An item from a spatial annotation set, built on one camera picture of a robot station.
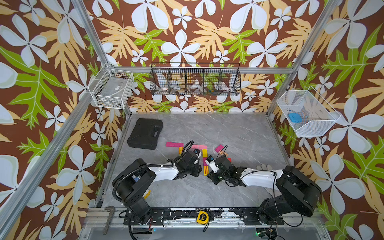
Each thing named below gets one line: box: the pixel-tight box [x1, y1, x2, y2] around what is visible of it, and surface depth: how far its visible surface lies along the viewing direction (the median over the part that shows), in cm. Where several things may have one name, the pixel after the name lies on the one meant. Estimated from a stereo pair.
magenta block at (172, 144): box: [166, 142, 176, 147], surface depth 104 cm
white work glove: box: [256, 164, 273, 170], surface depth 93 cm
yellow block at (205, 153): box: [202, 149, 209, 158], surface depth 99 cm
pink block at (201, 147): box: [198, 145, 208, 150], surface depth 103 cm
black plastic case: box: [127, 118, 164, 150], surface depth 103 cm
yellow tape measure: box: [196, 210, 209, 225], surface depth 74 cm
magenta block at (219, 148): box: [214, 144, 224, 153], surface depth 100 cm
